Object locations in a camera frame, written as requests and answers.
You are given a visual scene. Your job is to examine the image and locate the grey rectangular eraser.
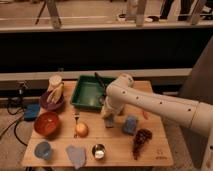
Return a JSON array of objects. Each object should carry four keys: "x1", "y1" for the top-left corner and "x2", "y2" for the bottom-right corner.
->
[{"x1": 104, "y1": 118, "x2": 114, "y2": 128}]

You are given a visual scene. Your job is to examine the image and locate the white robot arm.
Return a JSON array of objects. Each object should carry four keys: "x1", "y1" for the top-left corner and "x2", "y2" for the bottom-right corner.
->
[{"x1": 101, "y1": 74, "x2": 213, "y2": 171}]

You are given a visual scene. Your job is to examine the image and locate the purple bowl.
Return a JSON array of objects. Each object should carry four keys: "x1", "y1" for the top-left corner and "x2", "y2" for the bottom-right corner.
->
[{"x1": 39, "y1": 92, "x2": 64, "y2": 111}]

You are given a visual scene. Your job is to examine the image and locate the red bowl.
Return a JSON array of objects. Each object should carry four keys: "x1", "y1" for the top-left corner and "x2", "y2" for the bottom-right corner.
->
[{"x1": 34, "y1": 112, "x2": 60, "y2": 136}]

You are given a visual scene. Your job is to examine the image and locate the black ladle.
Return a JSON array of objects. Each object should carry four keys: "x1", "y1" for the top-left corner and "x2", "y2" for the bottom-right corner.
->
[{"x1": 94, "y1": 72, "x2": 106, "y2": 105}]

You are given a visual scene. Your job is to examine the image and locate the blue sponge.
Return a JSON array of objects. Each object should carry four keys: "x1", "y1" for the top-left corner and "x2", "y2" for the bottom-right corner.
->
[{"x1": 122, "y1": 116, "x2": 138, "y2": 135}]

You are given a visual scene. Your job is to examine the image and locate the yellow onion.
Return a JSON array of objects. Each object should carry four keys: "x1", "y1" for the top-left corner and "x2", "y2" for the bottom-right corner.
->
[{"x1": 75, "y1": 122, "x2": 89, "y2": 137}]

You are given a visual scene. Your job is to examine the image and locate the green plastic tray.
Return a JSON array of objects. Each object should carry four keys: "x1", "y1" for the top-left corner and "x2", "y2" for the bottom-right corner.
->
[{"x1": 70, "y1": 75, "x2": 103, "y2": 111}]

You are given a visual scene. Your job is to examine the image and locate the metal fork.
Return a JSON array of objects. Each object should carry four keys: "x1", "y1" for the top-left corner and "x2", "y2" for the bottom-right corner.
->
[{"x1": 74, "y1": 112, "x2": 80, "y2": 138}]

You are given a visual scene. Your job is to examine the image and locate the small metal cup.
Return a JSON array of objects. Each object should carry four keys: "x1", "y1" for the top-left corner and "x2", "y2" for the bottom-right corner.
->
[{"x1": 92, "y1": 144, "x2": 105, "y2": 160}]

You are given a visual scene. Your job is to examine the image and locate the dark grape bunch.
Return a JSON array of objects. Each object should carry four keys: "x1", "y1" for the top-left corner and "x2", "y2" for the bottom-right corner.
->
[{"x1": 132, "y1": 129, "x2": 152, "y2": 160}]

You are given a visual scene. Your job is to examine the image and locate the wooden board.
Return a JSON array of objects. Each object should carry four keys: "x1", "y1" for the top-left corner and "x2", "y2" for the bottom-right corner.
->
[{"x1": 21, "y1": 80, "x2": 175, "y2": 168}]

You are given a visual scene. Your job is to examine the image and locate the grey-blue cloth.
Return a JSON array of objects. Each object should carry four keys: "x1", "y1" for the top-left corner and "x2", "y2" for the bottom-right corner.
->
[{"x1": 66, "y1": 145, "x2": 86, "y2": 170}]

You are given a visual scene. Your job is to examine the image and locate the bunch of bananas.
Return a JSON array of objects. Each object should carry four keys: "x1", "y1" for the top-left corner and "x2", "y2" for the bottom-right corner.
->
[{"x1": 47, "y1": 83, "x2": 64, "y2": 103}]

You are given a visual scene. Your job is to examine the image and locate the cream cup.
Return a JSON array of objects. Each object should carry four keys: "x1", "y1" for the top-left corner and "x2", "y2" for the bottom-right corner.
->
[{"x1": 48, "y1": 75, "x2": 63, "y2": 91}]

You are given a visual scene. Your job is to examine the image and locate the blue glass cup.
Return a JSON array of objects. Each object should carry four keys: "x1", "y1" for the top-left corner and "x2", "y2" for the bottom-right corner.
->
[{"x1": 34, "y1": 141, "x2": 53, "y2": 160}]

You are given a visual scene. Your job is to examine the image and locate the blue box beside table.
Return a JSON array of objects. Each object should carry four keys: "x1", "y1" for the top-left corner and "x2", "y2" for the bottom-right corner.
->
[{"x1": 24, "y1": 104, "x2": 40, "y2": 121}]

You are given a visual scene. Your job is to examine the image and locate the black cable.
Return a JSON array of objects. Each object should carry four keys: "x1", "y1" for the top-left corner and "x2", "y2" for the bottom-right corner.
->
[{"x1": 0, "y1": 96, "x2": 29, "y2": 148}]

